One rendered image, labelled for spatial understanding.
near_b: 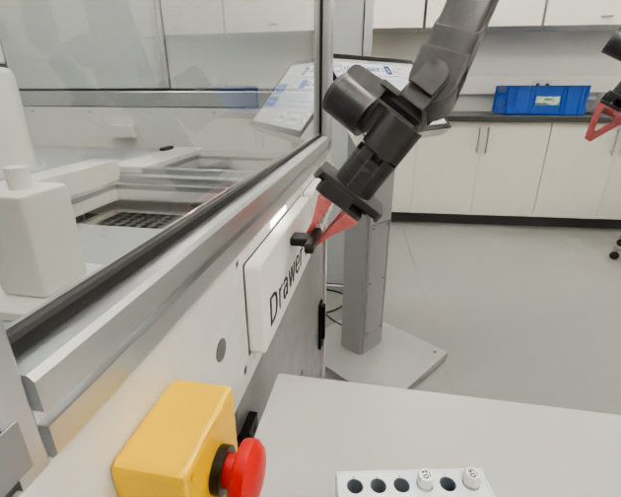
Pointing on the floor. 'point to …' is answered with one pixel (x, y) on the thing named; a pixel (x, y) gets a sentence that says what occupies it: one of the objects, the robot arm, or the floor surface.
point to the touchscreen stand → (374, 312)
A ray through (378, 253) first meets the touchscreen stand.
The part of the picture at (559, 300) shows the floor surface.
